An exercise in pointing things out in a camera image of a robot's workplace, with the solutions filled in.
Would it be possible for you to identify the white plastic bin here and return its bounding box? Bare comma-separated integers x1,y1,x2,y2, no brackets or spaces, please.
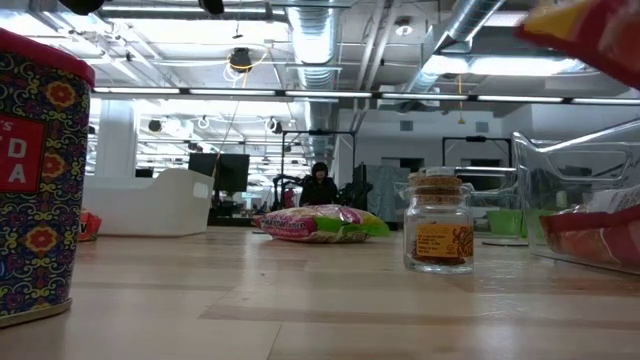
82,168,215,238

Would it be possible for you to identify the person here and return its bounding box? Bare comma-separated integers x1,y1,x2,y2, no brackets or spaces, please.
298,161,340,207

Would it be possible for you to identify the LED light bar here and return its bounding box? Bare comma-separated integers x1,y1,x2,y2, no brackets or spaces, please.
92,86,640,106

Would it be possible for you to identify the white pillar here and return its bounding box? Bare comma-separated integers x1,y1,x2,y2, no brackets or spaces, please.
94,99,139,179

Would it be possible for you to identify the black rig camera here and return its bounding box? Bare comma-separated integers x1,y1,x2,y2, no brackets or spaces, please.
228,47,254,75

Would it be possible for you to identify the red yellow ramen packet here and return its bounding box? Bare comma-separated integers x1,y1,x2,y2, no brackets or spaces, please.
538,203,640,267

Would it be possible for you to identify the pink green ramen packet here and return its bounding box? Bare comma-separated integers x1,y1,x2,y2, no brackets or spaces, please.
252,203,392,245

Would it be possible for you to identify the large clear plastic bin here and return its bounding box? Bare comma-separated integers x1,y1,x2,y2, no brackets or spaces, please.
510,118,640,276

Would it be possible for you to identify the patterned red-lid spice tin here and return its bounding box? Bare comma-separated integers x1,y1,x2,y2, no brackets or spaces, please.
0,27,96,329

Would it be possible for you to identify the slanted silver ventilation duct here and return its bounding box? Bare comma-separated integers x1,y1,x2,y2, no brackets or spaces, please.
399,0,506,94

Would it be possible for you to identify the orange snack packet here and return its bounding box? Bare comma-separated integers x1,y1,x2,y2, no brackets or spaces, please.
77,210,103,243

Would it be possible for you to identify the small cork-lid glass jar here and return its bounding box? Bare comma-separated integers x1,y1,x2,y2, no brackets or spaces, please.
402,173,475,275

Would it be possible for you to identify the yellow hanging cord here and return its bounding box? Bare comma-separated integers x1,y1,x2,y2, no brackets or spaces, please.
456,74,466,125

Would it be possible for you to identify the silver red snack packet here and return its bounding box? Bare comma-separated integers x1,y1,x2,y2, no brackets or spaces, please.
585,184,640,215

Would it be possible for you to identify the black monitor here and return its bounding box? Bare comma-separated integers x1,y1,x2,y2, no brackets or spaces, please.
188,152,250,194

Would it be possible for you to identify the green plastic bowl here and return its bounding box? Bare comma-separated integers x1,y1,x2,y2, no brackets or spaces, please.
485,208,527,238

